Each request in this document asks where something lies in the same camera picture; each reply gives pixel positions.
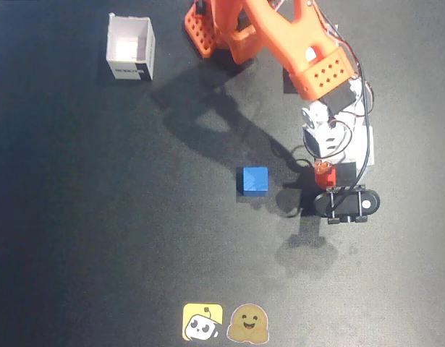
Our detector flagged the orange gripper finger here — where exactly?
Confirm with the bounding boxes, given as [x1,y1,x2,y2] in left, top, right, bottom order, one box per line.
[313,160,332,189]

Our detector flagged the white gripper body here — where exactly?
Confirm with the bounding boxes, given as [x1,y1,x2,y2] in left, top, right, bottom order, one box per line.
[302,108,376,187]

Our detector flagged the blue cube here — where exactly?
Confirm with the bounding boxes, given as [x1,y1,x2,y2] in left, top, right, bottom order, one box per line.
[236,166,269,197]

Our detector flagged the hugging face emoji sticker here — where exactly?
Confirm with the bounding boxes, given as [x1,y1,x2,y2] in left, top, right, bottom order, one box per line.
[226,303,271,343]

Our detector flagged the yellow robot face sticker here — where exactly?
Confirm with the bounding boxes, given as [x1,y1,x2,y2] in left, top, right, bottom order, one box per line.
[182,303,224,342]

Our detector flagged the black oval wrist camera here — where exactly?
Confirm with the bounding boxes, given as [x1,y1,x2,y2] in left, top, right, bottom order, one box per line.
[312,184,381,225]

